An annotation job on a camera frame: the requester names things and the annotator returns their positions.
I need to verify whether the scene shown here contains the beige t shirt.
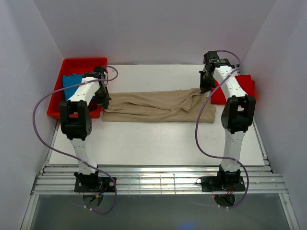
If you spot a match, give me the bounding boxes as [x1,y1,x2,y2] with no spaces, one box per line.
[102,88,208,122]

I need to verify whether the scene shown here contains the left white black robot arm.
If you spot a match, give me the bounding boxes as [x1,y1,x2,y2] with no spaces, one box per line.
[59,67,111,192]

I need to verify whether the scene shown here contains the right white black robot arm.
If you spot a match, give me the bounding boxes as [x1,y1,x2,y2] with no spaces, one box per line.
[200,51,256,192]

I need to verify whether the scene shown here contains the blue folded t shirt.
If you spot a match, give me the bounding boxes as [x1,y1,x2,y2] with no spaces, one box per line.
[62,73,83,100]

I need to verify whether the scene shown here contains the red plastic bin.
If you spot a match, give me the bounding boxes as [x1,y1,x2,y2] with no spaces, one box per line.
[47,57,107,119]

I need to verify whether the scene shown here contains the red folded t shirt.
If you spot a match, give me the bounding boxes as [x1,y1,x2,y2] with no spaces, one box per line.
[211,75,258,105]

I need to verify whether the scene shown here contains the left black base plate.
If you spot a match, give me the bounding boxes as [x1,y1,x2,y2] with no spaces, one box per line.
[74,177,117,193]

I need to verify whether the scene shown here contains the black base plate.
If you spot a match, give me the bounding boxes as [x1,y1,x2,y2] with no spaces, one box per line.
[197,176,246,192]
[74,177,117,193]

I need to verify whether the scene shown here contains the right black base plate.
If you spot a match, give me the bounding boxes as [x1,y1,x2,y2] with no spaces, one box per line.
[197,176,246,192]

